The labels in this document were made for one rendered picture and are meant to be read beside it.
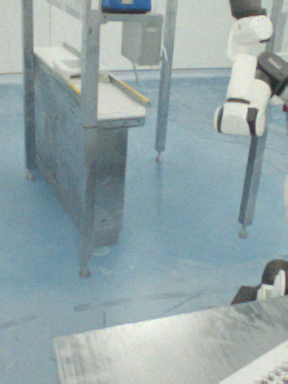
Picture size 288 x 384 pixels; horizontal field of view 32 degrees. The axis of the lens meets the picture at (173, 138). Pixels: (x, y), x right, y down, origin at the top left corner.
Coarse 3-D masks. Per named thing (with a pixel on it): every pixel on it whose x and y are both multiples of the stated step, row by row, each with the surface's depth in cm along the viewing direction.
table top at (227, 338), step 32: (160, 320) 105; (192, 320) 105; (224, 320) 106; (256, 320) 107; (64, 352) 95; (96, 352) 95; (128, 352) 96; (160, 352) 97; (192, 352) 97; (224, 352) 98; (256, 352) 99
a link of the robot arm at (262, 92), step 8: (256, 80) 154; (256, 88) 151; (264, 88) 153; (256, 96) 149; (264, 96) 151; (256, 104) 147; (264, 104) 151; (216, 112) 142; (216, 120) 142; (256, 120) 137; (264, 120) 143; (216, 128) 143; (256, 128) 138
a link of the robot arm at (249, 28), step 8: (232, 8) 142; (240, 8) 140; (248, 8) 139; (256, 8) 140; (264, 8) 145; (240, 16) 142; (248, 16) 141; (256, 16) 141; (264, 16) 139; (240, 24) 142; (248, 24) 139; (256, 24) 137; (264, 24) 139; (240, 32) 142; (248, 32) 140; (256, 32) 137; (264, 32) 139; (240, 40) 144; (248, 40) 142; (256, 40) 141; (264, 40) 145
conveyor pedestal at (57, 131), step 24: (48, 96) 307; (48, 120) 312; (72, 120) 269; (48, 144) 319; (72, 144) 274; (120, 144) 253; (48, 168) 326; (72, 168) 279; (96, 168) 251; (120, 168) 258; (72, 192) 284; (96, 192) 257; (120, 192) 264; (72, 216) 292; (96, 216) 262; (120, 216) 270; (96, 240) 270
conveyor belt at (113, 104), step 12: (36, 48) 332; (48, 48) 335; (60, 48) 338; (48, 60) 306; (72, 84) 264; (108, 84) 269; (108, 96) 250; (120, 96) 252; (108, 108) 233; (120, 108) 235; (132, 108) 236; (144, 108) 239
